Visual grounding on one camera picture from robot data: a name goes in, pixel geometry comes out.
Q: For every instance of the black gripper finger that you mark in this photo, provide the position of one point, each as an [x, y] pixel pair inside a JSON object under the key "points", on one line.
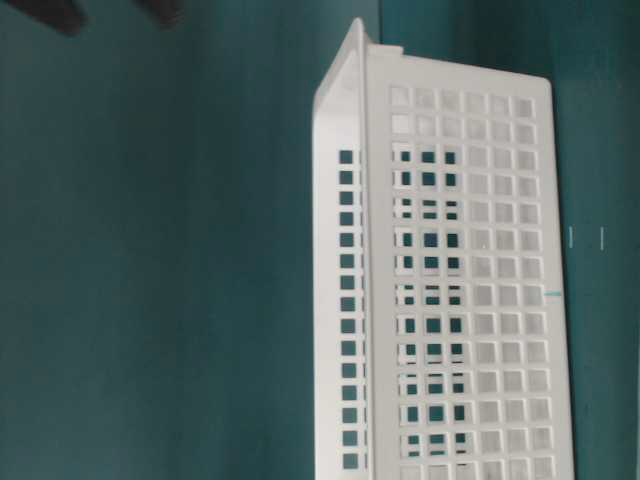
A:
{"points": [[165, 13], [66, 17]]}

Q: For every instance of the white plastic lattice basket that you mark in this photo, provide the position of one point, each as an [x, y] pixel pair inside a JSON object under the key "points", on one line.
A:
{"points": [[439, 341]]}

